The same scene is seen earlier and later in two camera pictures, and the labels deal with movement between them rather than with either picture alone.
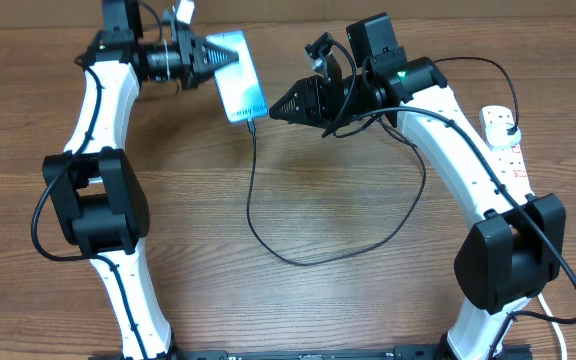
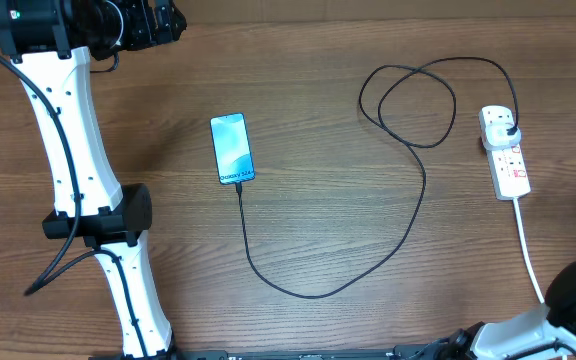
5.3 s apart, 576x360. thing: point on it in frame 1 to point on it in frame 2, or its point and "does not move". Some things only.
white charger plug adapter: x=498 y=137 does not move
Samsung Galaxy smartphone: x=238 y=83 to x=231 y=148
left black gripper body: x=187 y=55 to x=132 y=27
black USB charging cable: x=421 y=164 to x=395 y=137
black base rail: x=399 y=352 does not move
